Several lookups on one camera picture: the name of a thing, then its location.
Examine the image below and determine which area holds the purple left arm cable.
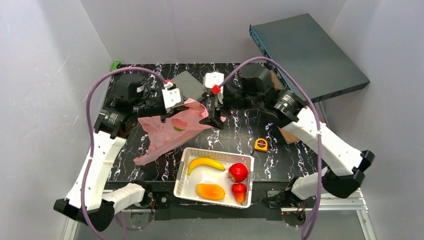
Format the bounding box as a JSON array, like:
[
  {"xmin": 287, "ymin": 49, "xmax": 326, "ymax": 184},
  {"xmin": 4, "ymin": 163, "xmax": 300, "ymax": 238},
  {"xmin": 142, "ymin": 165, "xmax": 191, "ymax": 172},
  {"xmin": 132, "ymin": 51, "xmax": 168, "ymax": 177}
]
[{"xmin": 80, "ymin": 66, "xmax": 170, "ymax": 240}]

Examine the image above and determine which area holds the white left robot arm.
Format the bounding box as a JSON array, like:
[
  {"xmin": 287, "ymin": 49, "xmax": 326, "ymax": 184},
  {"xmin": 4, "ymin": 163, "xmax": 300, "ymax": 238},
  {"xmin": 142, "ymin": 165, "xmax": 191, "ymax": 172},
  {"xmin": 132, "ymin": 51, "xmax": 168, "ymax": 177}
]
[{"xmin": 53, "ymin": 73, "xmax": 185, "ymax": 232}]

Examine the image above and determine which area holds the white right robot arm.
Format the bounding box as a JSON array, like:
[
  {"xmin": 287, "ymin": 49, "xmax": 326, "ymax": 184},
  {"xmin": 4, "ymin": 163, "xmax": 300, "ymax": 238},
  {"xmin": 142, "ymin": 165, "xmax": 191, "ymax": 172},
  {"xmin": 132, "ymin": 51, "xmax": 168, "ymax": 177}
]
[{"xmin": 201, "ymin": 63, "xmax": 375, "ymax": 204}]

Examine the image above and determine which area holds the grey rectangular pad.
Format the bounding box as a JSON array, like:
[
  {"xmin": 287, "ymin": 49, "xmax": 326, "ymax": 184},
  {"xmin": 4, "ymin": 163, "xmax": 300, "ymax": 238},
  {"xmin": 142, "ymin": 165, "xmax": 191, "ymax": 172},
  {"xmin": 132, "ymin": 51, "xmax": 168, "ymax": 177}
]
[{"xmin": 171, "ymin": 71, "xmax": 204, "ymax": 102}]

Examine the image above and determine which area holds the aluminium frame rail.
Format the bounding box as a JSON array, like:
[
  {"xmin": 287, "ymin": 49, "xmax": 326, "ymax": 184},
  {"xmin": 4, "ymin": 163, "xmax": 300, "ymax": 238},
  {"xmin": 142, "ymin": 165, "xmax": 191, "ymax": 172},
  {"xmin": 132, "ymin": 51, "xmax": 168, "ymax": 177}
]
[{"xmin": 62, "ymin": 181, "xmax": 377, "ymax": 240}]

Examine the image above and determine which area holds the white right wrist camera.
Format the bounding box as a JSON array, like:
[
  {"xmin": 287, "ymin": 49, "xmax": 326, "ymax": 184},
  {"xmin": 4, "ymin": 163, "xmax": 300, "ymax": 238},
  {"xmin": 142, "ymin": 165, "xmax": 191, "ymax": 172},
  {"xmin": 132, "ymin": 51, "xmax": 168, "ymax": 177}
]
[{"xmin": 203, "ymin": 72, "xmax": 225, "ymax": 103}]

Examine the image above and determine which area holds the red fake apple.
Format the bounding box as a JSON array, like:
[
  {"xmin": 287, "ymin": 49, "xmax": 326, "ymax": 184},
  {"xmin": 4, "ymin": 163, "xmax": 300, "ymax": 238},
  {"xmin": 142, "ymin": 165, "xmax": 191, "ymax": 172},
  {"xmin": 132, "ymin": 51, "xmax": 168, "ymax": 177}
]
[{"xmin": 228, "ymin": 163, "xmax": 249, "ymax": 183}]

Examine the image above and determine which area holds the brown wooden board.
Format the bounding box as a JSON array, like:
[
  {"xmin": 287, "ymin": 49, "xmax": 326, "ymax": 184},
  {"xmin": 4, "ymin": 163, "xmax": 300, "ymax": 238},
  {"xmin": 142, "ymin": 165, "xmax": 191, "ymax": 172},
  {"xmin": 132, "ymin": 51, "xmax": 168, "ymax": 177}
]
[{"xmin": 269, "ymin": 69, "xmax": 329, "ymax": 145}]

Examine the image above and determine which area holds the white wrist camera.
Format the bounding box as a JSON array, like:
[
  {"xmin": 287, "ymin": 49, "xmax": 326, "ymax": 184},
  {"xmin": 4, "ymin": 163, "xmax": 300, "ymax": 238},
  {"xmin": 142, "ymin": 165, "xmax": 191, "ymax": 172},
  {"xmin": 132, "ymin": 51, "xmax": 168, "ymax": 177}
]
[
  {"xmin": 203, "ymin": 72, "xmax": 225, "ymax": 103},
  {"xmin": 161, "ymin": 79, "xmax": 184, "ymax": 113}
]

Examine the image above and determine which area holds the yellow fake banana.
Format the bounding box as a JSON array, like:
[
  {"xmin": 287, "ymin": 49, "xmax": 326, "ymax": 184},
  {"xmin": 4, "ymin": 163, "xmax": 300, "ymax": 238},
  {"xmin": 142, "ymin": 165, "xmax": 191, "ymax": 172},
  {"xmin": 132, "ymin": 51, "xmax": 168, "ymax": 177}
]
[{"xmin": 187, "ymin": 157, "xmax": 225, "ymax": 176}]

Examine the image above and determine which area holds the orange tape measure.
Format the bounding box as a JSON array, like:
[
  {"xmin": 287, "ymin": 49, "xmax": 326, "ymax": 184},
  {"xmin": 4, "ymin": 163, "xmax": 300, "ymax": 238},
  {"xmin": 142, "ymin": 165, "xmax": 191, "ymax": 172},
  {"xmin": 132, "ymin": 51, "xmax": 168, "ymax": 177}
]
[{"xmin": 253, "ymin": 138, "xmax": 269, "ymax": 153}]

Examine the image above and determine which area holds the green black small object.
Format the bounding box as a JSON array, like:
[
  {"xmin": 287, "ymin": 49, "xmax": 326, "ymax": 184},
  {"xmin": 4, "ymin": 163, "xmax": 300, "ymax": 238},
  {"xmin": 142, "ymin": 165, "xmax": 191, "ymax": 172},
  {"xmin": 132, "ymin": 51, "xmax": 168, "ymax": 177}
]
[{"xmin": 110, "ymin": 61, "xmax": 121, "ymax": 71}]

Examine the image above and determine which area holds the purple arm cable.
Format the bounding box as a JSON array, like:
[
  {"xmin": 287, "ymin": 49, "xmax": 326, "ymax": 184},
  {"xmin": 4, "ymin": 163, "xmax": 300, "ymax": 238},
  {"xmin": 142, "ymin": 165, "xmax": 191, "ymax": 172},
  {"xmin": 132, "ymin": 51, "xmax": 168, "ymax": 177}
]
[
  {"xmin": 220, "ymin": 56, "xmax": 324, "ymax": 240},
  {"xmin": 80, "ymin": 66, "xmax": 170, "ymax": 240}
]

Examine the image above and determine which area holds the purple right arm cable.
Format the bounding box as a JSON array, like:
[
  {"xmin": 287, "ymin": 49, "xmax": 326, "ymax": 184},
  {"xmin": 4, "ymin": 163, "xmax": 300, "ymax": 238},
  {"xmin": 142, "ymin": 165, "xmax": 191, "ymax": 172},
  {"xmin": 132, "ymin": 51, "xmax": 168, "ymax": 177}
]
[{"xmin": 220, "ymin": 56, "xmax": 324, "ymax": 240}]

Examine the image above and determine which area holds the white perforated plastic basket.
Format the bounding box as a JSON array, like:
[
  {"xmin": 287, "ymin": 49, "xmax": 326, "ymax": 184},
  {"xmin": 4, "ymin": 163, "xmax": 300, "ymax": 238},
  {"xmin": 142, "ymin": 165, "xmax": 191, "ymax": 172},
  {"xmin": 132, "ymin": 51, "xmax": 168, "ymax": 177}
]
[{"xmin": 173, "ymin": 147, "xmax": 255, "ymax": 209}]

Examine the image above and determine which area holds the orange yellow fake mango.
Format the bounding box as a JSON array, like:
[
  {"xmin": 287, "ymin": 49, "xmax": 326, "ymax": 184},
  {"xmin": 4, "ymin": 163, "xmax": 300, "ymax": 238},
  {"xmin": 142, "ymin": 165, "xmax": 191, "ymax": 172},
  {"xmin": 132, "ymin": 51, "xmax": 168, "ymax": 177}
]
[{"xmin": 196, "ymin": 183, "xmax": 226, "ymax": 201}]

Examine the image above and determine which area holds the dark teal flat box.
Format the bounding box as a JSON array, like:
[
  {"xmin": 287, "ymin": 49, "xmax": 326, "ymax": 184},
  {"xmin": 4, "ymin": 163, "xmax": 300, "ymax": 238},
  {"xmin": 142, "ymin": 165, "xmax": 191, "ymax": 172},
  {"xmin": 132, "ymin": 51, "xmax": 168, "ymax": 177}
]
[{"xmin": 249, "ymin": 13, "xmax": 370, "ymax": 103}]

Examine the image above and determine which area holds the pink plastic bag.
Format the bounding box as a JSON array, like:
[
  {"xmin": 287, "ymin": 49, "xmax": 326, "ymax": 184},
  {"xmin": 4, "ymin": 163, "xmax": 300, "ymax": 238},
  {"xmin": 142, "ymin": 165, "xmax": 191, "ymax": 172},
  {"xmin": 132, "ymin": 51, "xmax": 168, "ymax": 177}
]
[{"xmin": 133, "ymin": 98, "xmax": 211, "ymax": 166}]

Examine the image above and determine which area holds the red fake pear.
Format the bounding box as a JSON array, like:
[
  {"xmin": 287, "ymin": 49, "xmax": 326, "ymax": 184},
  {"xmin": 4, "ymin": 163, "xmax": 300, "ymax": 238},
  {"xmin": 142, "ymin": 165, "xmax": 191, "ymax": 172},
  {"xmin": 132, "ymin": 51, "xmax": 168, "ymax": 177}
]
[{"xmin": 231, "ymin": 183, "xmax": 247, "ymax": 204}]

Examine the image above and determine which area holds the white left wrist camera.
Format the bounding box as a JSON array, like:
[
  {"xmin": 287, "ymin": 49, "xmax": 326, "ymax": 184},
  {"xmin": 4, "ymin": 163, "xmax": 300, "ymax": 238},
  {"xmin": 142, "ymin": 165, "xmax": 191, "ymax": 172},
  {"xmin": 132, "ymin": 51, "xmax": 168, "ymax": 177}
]
[{"xmin": 161, "ymin": 79, "xmax": 184, "ymax": 113}]

